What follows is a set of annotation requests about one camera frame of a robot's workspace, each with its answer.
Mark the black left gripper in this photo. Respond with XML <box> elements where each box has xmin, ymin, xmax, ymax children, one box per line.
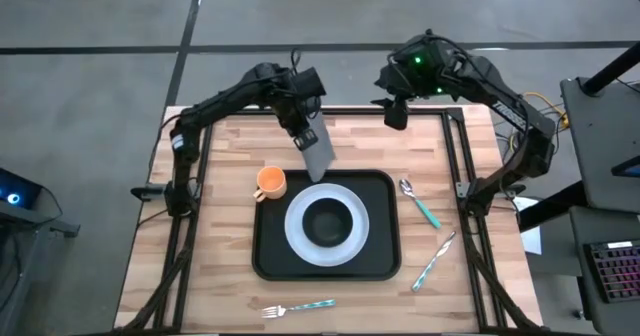
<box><xmin>273</xmin><ymin>95</ymin><xmax>321</xmax><ymax>152</ymax></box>

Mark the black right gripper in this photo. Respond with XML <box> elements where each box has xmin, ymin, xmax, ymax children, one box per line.
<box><xmin>371</xmin><ymin>50</ymin><xmax>436</xmax><ymax>131</ymax></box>

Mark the grey cloth napkin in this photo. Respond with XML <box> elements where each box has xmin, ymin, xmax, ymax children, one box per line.
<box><xmin>299</xmin><ymin>113</ymin><xmax>337</xmax><ymax>183</ymax></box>

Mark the black round bowl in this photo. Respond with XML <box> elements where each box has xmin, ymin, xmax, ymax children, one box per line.
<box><xmin>301</xmin><ymin>197</ymin><xmax>354</xmax><ymax>249</ymax></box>

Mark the white round plate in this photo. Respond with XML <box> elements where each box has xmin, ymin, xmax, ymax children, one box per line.
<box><xmin>283</xmin><ymin>182</ymin><xmax>371</xmax><ymax>268</ymax></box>

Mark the knife with teal patterned handle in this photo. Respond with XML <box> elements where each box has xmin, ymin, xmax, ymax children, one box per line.
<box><xmin>411</xmin><ymin>230</ymin><xmax>457</xmax><ymax>293</ymax></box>

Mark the fork with teal patterned handle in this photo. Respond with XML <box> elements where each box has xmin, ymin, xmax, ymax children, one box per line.
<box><xmin>260</xmin><ymin>298</ymin><xmax>337</xmax><ymax>320</ymax></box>

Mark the black rectangular plastic tray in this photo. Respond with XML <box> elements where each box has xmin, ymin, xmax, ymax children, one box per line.
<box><xmin>251</xmin><ymin>169</ymin><xmax>403</xmax><ymax>282</ymax></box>

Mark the pale orange mug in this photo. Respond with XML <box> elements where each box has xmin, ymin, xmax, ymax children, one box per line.
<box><xmin>252</xmin><ymin>165</ymin><xmax>288</xmax><ymax>203</ymax></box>

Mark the black diagonal strut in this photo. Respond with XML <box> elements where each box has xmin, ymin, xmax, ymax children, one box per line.
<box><xmin>517</xmin><ymin>180</ymin><xmax>589</xmax><ymax>232</ymax></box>

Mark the white paper sheet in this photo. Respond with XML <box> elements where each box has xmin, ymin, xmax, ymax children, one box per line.
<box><xmin>514</xmin><ymin>195</ymin><xmax>544</xmax><ymax>256</ymax></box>

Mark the dark grey desk top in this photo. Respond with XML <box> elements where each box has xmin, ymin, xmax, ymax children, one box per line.
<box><xmin>559</xmin><ymin>78</ymin><xmax>640</xmax><ymax>212</ymax></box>

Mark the black monitor pole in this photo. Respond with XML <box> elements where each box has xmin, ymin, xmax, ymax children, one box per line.
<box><xmin>582</xmin><ymin>43</ymin><xmax>640</xmax><ymax>97</ymax></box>

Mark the backlit computer keyboard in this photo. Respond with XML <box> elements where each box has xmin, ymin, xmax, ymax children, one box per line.
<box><xmin>583</xmin><ymin>240</ymin><xmax>640</xmax><ymax>305</ymax></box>

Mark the dark low desk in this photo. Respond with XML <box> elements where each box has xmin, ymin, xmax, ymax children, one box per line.
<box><xmin>569</xmin><ymin>205</ymin><xmax>640</xmax><ymax>336</ymax></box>

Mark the black device with blue light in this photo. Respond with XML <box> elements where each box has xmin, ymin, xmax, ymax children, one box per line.
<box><xmin>0</xmin><ymin>168</ymin><xmax>44</xmax><ymax>210</ymax></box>

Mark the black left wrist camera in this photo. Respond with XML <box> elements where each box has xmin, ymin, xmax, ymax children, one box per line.
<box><xmin>292</xmin><ymin>67</ymin><xmax>327</xmax><ymax>100</ymax></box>

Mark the black aluminium table frame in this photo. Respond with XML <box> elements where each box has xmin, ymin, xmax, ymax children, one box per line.
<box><xmin>117</xmin><ymin>105</ymin><xmax>544</xmax><ymax>335</ymax></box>

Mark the spoon with teal handle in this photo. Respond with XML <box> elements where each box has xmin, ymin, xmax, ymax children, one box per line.
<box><xmin>398</xmin><ymin>178</ymin><xmax>443</xmax><ymax>230</ymax></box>

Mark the yellow cable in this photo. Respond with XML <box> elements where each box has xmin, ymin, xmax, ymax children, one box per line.
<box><xmin>522</xmin><ymin>91</ymin><xmax>571</xmax><ymax>130</ymax></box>

